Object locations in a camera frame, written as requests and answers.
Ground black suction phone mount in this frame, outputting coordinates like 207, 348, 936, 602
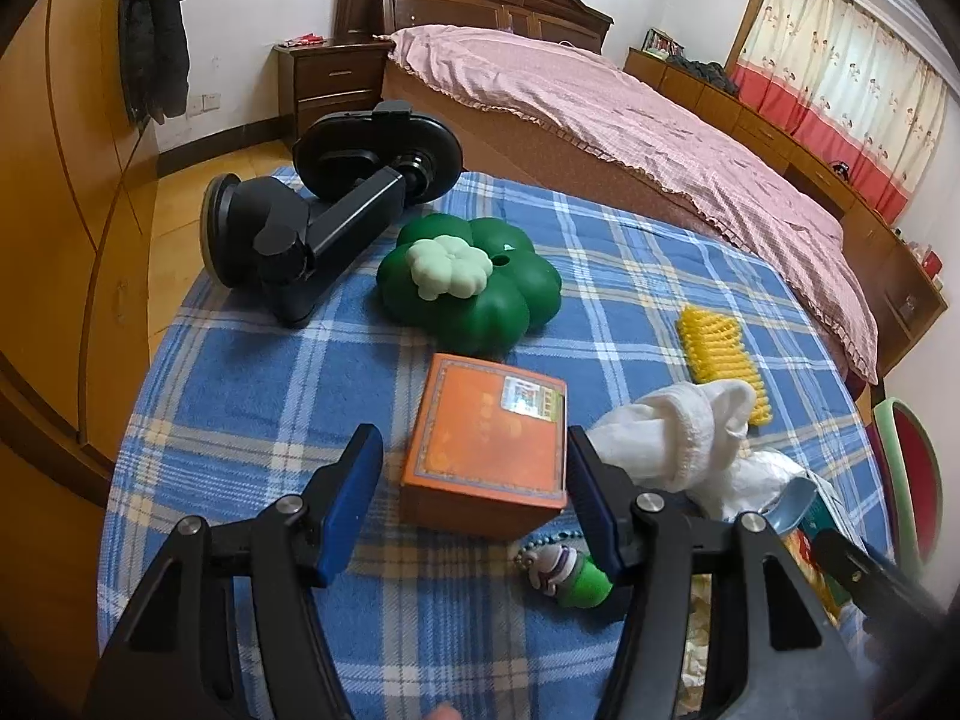
201, 100, 467, 329

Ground blue plaid cloth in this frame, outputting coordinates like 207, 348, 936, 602
97, 165, 901, 720

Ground dark wooden bed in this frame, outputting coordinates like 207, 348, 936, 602
332, 0, 878, 391

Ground red bin with green rim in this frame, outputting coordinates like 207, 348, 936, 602
870, 397, 944, 578

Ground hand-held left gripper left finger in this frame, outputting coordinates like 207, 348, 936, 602
82, 424, 385, 720

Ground dark wooden nightstand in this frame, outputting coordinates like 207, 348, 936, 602
272, 37, 395, 152

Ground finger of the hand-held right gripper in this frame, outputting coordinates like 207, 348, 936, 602
814, 529, 947, 635

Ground dark grey clothing pile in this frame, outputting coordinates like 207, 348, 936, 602
671, 56, 740, 95

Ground light wooden wardrobe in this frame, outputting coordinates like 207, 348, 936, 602
0, 0, 162, 511

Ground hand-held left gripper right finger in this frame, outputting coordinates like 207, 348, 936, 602
566, 425, 875, 720

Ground orange cardboard box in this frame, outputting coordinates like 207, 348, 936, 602
397, 352, 569, 541

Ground colourful snack packet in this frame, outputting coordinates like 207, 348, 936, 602
780, 495, 856, 616

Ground black hanging jacket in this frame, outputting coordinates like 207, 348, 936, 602
118, 0, 191, 125

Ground keychain toy with green base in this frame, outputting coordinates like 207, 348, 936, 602
517, 529, 612, 611

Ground light blue plastic spoon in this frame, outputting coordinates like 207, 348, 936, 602
761, 474, 820, 533

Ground light green small pumpkin toy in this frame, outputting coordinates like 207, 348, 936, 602
407, 236, 492, 302

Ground pink checked blanket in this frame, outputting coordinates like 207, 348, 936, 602
379, 24, 880, 385

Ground long low wooden cabinet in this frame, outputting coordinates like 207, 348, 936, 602
624, 47, 950, 380

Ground dark green pumpkin cushion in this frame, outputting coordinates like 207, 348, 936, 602
377, 214, 563, 355

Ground cream and red curtain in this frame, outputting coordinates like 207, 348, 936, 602
731, 0, 950, 222

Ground white knitted cloth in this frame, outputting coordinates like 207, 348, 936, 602
585, 379, 757, 496

